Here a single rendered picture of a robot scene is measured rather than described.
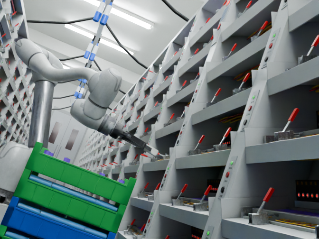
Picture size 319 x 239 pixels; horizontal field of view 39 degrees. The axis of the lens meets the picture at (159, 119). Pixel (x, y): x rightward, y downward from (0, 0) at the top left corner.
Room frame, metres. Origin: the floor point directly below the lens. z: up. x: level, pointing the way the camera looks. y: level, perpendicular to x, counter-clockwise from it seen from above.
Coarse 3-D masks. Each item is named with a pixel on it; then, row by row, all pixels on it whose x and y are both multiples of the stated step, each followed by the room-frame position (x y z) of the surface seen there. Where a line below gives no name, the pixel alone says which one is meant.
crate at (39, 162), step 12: (36, 144) 1.26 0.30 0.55; (36, 156) 1.26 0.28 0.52; (48, 156) 1.26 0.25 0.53; (36, 168) 1.26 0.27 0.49; (48, 168) 1.27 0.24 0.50; (60, 168) 1.27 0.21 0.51; (72, 168) 1.27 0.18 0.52; (60, 180) 1.27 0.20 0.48; (72, 180) 1.27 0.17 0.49; (84, 180) 1.28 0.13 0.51; (96, 180) 1.28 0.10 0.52; (108, 180) 1.28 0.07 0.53; (132, 180) 1.29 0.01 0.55; (96, 192) 1.28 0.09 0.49; (108, 192) 1.28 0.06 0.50; (120, 192) 1.28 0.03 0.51
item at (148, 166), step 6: (144, 156) 2.54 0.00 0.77; (150, 156) 2.55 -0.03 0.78; (156, 156) 2.55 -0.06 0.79; (144, 162) 2.54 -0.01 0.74; (150, 162) 2.34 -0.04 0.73; (156, 162) 2.21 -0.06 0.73; (162, 162) 2.08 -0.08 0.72; (168, 162) 1.98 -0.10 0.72; (144, 168) 2.51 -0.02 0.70; (150, 168) 2.35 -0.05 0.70; (156, 168) 2.21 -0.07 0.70; (162, 168) 2.09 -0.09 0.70
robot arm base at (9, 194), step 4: (0, 188) 2.08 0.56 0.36; (0, 192) 2.07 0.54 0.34; (4, 192) 2.08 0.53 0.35; (8, 192) 2.09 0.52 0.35; (12, 192) 2.12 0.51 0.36; (0, 196) 2.06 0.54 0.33; (4, 196) 2.04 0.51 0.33; (8, 196) 2.09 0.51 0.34; (0, 200) 2.07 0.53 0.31; (4, 200) 2.03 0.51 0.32; (8, 200) 2.09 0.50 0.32; (8, 204) 2.09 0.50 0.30
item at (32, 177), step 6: (36, 180) 1.27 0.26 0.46; (42, 180) 1.27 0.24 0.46; (48, 180) 1.43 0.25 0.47; (48, 186) 1.28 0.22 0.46; (54, 186) 1.28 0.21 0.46; (60, 186) 1.28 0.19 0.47; (66, 192) 1.28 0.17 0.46; (72, 192) 1.28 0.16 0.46; (78, 192) 1.29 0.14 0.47; (84, 198) 1.28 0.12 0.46; (90, 198) 1.29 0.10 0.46; (96, 198) 1.42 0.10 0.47; (96, 204) 1.29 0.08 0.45; (102, 204) 1.29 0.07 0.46; (108, 204) 1.29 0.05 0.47; (114, 210) 1.29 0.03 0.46
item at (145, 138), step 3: (153, 126) 2.64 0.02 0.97; (144, 132) 3.05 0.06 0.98; (147, 132) 2.80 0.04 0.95; (150, 132) 2.79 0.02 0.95; (135, 135) 3.23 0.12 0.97; (138, 135) 3.23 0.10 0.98; (141, 135) 3.24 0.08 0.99; (144, 135) 3.05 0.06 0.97; (147, 135) 2.76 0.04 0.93; (150, 135) 2.67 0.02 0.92; (141, 138) 2.95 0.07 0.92; (144, 138) 2.85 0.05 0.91; (147, 138) 2.77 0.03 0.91; (144, 141) 2.86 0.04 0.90; (147, 141) 2.77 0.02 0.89
